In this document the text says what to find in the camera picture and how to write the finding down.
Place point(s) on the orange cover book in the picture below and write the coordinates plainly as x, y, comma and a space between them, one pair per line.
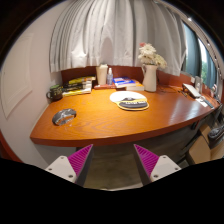
137, 86

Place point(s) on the black grey computer mouse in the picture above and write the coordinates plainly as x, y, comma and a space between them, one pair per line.
64, 116

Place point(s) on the clear spray bottle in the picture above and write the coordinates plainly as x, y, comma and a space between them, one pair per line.
109, 78

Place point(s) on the white flat device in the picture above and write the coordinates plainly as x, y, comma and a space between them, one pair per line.
191, 90

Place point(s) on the window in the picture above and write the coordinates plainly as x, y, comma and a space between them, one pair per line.
193, 56

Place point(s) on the dark mug, green inside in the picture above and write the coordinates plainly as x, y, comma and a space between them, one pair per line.
56, 93

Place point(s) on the yellow white book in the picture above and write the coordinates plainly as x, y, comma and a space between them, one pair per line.
76, 92

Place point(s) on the white curtain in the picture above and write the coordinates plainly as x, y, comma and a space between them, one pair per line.
113, 33

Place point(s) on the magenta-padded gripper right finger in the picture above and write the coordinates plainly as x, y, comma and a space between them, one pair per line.
163, 166

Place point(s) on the beige lidded tumbler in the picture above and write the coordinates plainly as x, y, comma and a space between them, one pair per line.
101, 75

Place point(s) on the blue cover book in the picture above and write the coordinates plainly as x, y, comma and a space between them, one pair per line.
122, 82

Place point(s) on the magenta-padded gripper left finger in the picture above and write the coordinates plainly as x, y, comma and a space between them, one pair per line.
61, 166

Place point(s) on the red-brown book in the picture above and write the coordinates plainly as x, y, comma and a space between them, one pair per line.
103, 86

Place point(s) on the white mouse pad, yellow-black rest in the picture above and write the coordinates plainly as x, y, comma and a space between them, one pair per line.
128, 97

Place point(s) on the white pitcher vase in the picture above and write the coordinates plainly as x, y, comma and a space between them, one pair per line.
150, 80

